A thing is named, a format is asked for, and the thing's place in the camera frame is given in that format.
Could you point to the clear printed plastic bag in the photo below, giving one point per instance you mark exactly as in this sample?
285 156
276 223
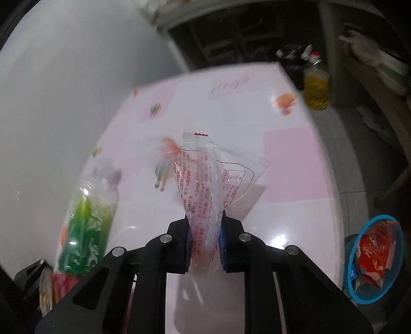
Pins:
205 189

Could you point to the green label plastic bottle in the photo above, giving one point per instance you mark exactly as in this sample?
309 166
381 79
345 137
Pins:
86 228

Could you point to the blue plastic basket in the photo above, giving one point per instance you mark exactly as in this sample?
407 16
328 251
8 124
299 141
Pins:
353 279

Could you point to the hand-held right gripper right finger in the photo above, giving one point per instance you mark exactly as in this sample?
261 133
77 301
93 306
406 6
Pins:
223 247

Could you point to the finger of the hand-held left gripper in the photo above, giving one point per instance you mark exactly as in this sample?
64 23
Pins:
27 282

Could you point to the red snack wrapper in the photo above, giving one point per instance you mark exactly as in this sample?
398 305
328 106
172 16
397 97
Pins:
375 253

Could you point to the yellow cooking oil bottle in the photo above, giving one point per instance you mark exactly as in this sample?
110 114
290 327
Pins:
316 85

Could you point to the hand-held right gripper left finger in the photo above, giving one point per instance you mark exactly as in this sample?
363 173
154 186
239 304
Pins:
188 247

